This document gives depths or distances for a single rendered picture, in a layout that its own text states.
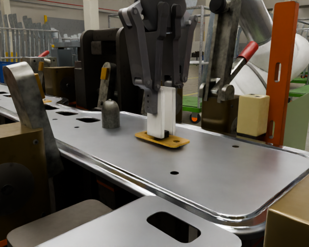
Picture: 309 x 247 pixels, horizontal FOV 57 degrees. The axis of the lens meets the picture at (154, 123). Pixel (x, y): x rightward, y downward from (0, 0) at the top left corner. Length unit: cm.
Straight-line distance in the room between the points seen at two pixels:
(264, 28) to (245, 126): 67
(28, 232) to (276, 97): 38
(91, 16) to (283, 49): 421
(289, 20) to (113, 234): 38
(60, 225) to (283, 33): 39
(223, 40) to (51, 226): 40
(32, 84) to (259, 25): 87
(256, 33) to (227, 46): 59
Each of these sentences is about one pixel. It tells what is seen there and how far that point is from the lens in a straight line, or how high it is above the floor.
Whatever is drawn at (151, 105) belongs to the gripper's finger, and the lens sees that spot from 39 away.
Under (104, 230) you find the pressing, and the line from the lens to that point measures 23.
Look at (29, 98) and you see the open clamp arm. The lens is 35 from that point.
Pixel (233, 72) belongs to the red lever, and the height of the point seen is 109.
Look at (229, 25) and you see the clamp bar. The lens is 52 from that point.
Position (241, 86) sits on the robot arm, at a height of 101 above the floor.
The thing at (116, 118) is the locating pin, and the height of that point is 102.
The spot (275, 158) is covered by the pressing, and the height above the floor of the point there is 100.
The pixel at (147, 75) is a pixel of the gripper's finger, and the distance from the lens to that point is 37.
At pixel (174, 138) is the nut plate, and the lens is 42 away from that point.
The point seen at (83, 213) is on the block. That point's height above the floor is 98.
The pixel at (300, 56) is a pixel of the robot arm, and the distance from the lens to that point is 117.
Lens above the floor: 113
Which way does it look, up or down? 14 degrees down
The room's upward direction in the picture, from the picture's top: straight up
